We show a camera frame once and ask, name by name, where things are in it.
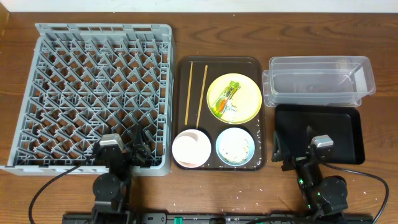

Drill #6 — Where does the light blue bowl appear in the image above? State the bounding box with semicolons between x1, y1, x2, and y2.
215;128;255;167

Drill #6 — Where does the white pink bowl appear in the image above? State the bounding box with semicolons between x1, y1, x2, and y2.
172;129;211;169

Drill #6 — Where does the white tissue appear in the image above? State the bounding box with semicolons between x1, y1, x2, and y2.
221;99;238;123

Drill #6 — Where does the green snack wrapper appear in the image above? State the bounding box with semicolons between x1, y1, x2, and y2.
211;81;241;118

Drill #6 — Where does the wooden chopstick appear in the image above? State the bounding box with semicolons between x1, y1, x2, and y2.
196;65;208;129
184;61;193;125

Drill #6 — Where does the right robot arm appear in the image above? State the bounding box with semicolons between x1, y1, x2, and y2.
271;128;348;219

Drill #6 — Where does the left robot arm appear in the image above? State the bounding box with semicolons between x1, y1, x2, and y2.
90;126;150;224

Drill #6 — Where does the spilled rice food waste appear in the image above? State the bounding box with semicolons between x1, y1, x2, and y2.
220;139;249;164

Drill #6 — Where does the clear plastic waste bin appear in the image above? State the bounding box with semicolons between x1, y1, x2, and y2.
262;56;376;107

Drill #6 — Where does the grey plastic dishwasher rack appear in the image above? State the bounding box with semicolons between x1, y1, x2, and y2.
1;23;175;176

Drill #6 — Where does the black rectangular tray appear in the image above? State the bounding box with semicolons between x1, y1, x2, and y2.
275;105;366;165

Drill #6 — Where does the yellow round plate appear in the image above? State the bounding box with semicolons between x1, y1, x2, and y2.
206;73;262;124

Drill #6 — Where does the dark brown serving tray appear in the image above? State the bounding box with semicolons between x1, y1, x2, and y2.
173;56;267;171

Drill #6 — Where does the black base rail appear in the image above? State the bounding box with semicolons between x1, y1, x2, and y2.
62;213;373;224

